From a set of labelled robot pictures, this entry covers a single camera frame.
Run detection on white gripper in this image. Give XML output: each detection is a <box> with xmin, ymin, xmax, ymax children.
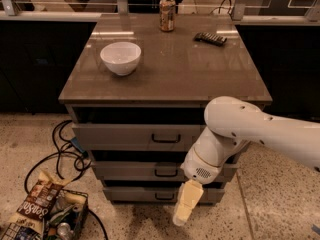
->
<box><xmin>172</xmin><ymin>146</ymin><xmax>221</xmax><ymax>226</ymax></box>

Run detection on grey drawer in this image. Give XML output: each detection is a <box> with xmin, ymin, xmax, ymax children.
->
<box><xmin>73</xmin><ymin>123</ymin><xmax>203</xmax><ymax>151</ymax></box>
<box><xmin>91</xmin><ymin>160</ymin><xmax>239</xmax><ymax>183</ymax></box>
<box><xmin>103</xmin><ymin>184</ymin><xmax>225</xmax><ymax>204</ymax></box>

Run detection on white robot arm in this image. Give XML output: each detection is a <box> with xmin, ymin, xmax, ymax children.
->
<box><xmin>173</xmin><ymin>96</ymin><xmax>320</xmax><ymax>226</ymax></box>

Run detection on grey drawer cabinet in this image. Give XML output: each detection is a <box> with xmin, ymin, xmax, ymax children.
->
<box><xmin>59</xmin><ymin>14</ymin><xmax>272</xmax><ymax>189</ymax></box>

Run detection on blue power plug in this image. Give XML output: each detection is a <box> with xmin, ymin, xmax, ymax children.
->
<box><xmin>70</xmin><ymin>137</ymin><xmax>87</xmax><ymax>154</ymax></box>

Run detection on silver can in basket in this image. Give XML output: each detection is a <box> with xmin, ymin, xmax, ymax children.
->
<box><xmin>57</xmin><ymin>222</ymin><xmax>73</xmax><ymax>240</ymax></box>

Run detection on white ceramic bowl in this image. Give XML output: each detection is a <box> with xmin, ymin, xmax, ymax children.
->
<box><xmin>100</xmin><ymin>42</ymin><xmax>142</xmax><ymax>76</ymax></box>

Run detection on brown chip bag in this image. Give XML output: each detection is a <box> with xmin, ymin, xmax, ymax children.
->
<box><xmin>9</xmin><ymin>170</ymin><xmax>71</xmax><ymax>234</ymax></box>

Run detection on black remote control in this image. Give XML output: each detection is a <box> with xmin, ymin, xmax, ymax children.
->
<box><xmin>194</xmin><ymin>32</ymin><xmax>227</xmax><ymax>47</ymax></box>

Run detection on orange soda can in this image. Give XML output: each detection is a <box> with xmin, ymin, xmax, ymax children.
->
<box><xmin>159</xmin><ymin>0</ymin><xmax>176</xmax><ymax>32</ymax></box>

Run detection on black floor cables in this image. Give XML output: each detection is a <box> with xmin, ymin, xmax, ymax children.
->
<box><xmin>23</xmin><ymin>119</ymin><xmax>109</xmax><ymax>240</ymax></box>

